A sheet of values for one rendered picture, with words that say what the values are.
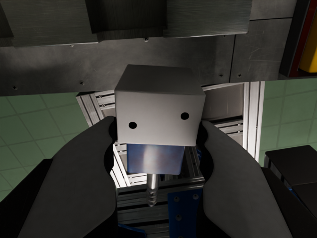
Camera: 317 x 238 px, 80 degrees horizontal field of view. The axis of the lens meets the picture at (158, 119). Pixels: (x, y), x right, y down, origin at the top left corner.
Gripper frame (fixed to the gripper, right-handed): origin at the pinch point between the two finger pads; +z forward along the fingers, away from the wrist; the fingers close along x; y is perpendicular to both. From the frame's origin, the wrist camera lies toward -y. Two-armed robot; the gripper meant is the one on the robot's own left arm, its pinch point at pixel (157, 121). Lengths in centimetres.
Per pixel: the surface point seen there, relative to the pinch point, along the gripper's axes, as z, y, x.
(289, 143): 93, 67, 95
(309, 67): 9.7, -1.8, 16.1
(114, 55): 13.2, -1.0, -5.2
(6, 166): 93, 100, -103
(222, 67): 13.2, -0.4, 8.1
